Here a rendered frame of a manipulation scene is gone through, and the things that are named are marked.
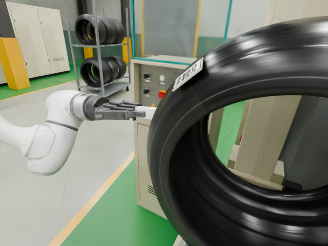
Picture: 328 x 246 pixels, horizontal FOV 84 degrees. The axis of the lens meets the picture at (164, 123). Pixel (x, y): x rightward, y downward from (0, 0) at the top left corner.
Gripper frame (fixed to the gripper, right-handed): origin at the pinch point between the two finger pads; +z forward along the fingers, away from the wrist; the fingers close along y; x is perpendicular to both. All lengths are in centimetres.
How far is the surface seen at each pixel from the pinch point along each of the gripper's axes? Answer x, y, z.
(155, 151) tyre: 3.5, -11.3, 8.9
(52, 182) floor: 102, 36, -155
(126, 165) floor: 109, 97, -108
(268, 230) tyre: 36.3, 7.7, 32.3
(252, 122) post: 10.1, 25.8, 24.3
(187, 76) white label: -11.2, -10.9, 16.1
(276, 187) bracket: 33, 24, 34
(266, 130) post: 12.4, 25.8, 28.8
